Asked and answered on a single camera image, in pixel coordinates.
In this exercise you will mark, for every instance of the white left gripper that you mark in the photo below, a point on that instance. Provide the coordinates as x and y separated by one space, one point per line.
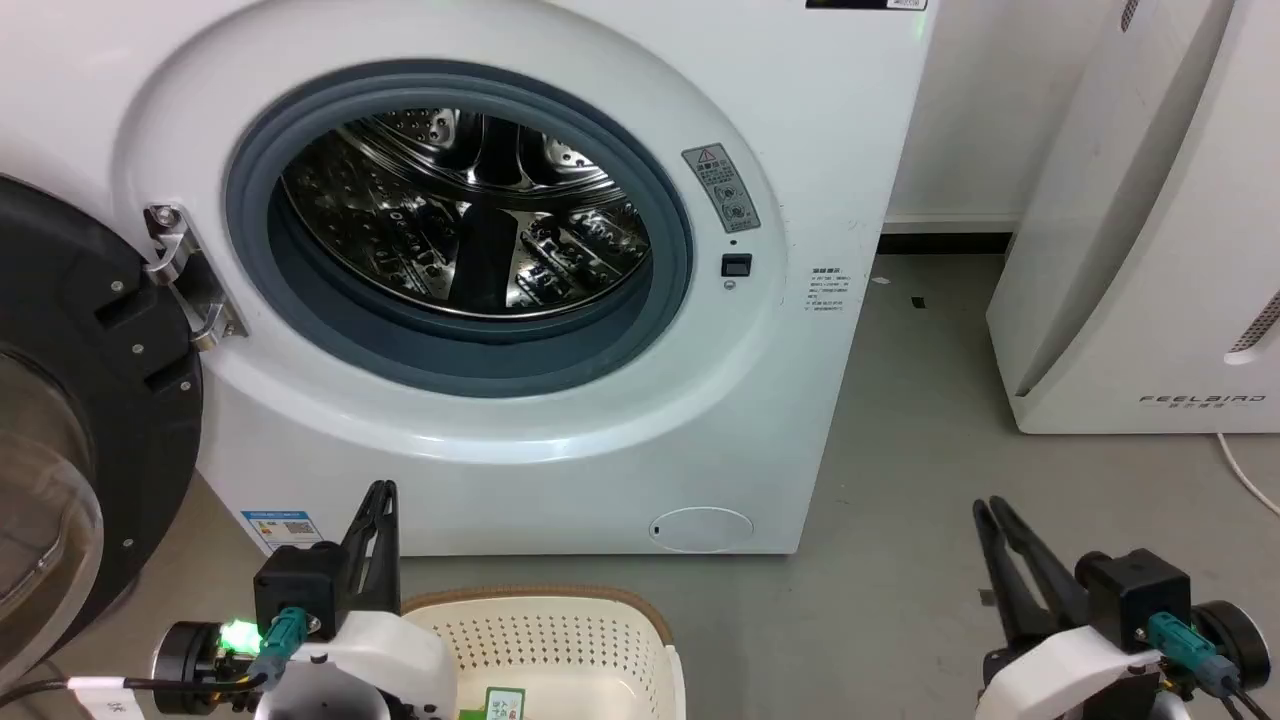
375 665

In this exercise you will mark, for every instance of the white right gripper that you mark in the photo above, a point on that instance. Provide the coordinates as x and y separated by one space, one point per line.
1070 670

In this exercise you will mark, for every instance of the green toy tag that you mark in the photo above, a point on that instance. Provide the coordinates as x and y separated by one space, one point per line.
503 704

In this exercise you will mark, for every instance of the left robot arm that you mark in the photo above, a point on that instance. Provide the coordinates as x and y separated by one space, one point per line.
190 665

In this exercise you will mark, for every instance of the blue energy label sticker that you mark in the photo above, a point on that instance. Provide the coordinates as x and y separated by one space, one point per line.
283 528

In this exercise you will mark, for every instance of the round white filter cover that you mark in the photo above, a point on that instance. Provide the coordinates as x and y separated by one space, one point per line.
700 529

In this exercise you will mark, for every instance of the white front-load washing machine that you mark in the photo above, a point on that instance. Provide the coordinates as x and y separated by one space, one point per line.
560 480

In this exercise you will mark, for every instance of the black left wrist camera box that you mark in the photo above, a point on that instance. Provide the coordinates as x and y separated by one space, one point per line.
298 585

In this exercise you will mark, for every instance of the grey warning sticker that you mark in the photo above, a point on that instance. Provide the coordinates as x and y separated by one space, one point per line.
722 187

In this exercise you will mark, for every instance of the metal door hinge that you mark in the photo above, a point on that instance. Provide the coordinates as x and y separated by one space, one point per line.
190 285

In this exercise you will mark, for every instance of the small printed instruction label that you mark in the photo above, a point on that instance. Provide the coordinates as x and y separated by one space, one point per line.
829 290

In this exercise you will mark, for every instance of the grey rubber door gasket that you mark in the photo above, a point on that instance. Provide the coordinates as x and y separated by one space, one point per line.
480 360

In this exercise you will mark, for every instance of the white air purifier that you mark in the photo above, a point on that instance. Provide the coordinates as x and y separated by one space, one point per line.
1150 230

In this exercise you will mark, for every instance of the black round washer door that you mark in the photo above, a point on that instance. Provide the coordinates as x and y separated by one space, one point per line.
90 330

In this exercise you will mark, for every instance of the stainless steel washing machine drum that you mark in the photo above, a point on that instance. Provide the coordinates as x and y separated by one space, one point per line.
470 210

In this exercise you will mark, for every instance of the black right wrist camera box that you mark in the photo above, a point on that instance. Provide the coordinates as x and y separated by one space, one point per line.
1135 595

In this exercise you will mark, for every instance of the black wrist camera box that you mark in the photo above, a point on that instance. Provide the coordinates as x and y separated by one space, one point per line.
1135 595
298 585

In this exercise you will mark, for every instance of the black door latch socket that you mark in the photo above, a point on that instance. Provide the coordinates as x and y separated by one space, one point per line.
736 265

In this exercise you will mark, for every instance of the cream perforated laundry basket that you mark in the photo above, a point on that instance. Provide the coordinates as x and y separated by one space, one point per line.
560 650

